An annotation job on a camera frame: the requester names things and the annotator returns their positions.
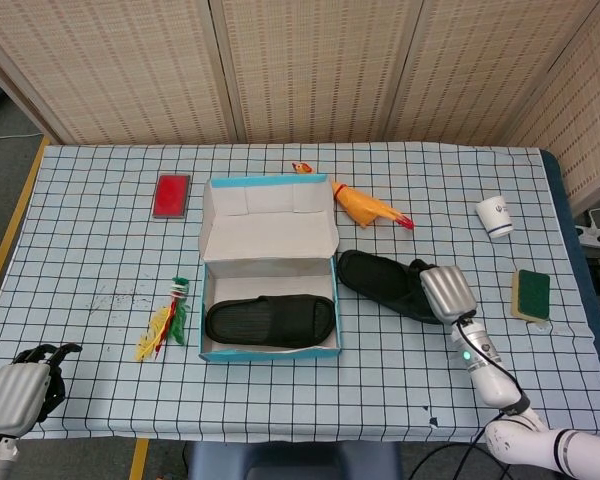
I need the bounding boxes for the blue cardboard shoe box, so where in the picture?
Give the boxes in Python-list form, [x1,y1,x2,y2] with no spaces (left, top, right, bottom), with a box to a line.
[198,172,343,364]

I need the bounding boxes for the yellow rubber chicken toy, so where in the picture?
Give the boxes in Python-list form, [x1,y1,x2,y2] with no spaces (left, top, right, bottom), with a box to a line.
[292,160,415,230]

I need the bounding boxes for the white paper cup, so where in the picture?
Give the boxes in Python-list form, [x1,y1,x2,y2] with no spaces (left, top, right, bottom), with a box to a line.
[475,194,513,241]

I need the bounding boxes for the blue checkered tablecloth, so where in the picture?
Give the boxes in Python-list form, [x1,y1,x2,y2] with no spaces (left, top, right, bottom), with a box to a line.
[0,142,600,444]

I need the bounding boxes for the black rubber slipper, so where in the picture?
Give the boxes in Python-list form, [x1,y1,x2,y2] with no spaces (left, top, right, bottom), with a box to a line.
[335,249,449,325]
[204,294,337,349]

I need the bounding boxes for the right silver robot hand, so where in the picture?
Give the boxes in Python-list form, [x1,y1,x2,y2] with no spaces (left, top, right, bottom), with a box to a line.
[410,258,479,324]

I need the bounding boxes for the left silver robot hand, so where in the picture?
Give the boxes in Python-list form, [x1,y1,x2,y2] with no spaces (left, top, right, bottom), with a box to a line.
[0,342,83,436]

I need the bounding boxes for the blue chair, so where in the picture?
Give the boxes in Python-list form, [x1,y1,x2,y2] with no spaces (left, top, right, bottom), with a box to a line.
[187,441,404,480]

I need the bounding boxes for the red ink pad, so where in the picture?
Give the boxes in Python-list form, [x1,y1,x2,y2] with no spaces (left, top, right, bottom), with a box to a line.
[151,173,192,221]

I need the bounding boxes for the red yellow green feather shuttlecock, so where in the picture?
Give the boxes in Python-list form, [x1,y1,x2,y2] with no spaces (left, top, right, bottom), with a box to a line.
[133,275,190,362]

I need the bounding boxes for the green yellow sponge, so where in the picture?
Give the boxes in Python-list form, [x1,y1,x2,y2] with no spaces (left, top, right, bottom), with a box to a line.
[510,268,552,321]

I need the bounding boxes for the woven bamboo screen panel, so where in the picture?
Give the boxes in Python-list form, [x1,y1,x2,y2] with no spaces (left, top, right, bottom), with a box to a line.
[502,0,600,214]
[387,0,599,146]
[209,0,426,144]
[0,0,239,146]

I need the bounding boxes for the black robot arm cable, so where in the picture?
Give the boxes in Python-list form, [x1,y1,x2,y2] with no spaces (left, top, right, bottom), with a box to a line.
[409,317,530,480]

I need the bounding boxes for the blue padded table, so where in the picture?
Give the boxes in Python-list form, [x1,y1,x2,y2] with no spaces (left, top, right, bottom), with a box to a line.
[538,148,600,436]

